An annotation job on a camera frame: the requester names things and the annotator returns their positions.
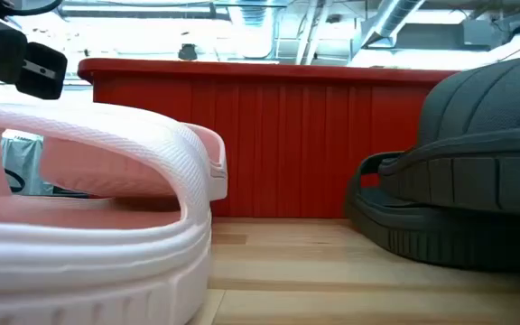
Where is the pink foam slide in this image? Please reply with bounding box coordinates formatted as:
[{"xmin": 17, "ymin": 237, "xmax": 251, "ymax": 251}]
[
  {"xmin": 38, "ymin": 121, "xmax": 228, "ymax": 203},
  {"xmin": 0, "ymin": 102, "xmax": 212, "ymax": 325}
]

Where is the red plastic bin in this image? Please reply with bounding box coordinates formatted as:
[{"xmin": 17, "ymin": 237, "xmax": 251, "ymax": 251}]
[{"xmin": 77, "ymin": 57, "xmax": 462, "ymax": 220}]

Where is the black foam slide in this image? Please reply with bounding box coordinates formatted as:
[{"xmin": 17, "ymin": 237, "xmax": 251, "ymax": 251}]
[
  {"xmin": 344, "ymin": 151, "xmax": 520, "ymax": 274},
  {"xmin": 378, "ymin": 51, "xmax": 520, "ymax": 218}
]

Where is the pale blue cover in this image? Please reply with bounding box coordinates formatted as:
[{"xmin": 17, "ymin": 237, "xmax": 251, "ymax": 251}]
[{"xmin": 0, "ymin": 129, "xmax": 56, "ymax": 196}]

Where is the small dark device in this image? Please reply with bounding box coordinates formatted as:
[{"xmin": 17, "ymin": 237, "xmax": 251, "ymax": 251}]
[{"xmin": 178, "ymin": 42, "xmax": 199, "ymax": 61}]

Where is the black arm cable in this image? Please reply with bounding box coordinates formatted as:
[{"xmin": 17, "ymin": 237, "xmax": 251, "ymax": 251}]
[{"xmin": 9, "ymin": 0, "xmax": 65, "ymax": 17}]

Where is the silver ventilation duct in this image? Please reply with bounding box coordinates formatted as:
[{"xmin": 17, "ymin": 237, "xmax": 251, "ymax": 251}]
[{"xmin": 361, "ymin": 0, "xmax": 428, "ymax": 49}]

